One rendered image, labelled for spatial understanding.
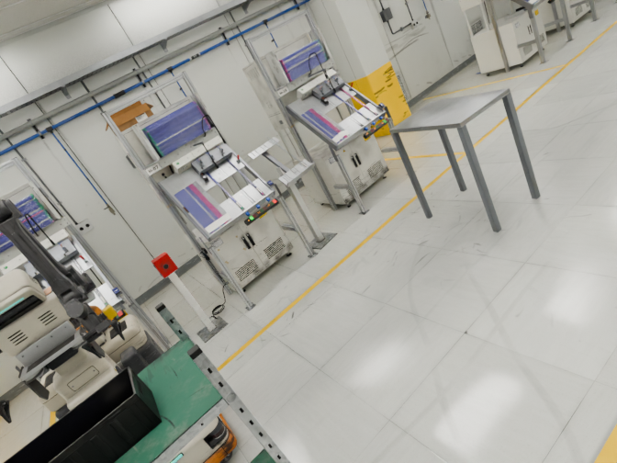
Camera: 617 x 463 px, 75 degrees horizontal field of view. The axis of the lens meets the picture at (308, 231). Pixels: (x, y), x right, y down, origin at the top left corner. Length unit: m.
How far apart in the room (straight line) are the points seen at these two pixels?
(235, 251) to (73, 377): 1.97
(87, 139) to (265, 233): 2.34
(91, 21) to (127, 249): 2.49
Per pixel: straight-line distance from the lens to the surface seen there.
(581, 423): 1.90
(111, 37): 5.33
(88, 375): 2.11
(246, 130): 5.51
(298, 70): 4.23
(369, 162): 4.42
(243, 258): 3.72
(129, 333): 2.33
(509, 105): 2.92
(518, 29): 6.70
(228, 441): 2.36
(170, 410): 1.22
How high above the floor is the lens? 1.56
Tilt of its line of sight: 22 degrees down
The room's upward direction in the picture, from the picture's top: 29 degrees counter-clockwise
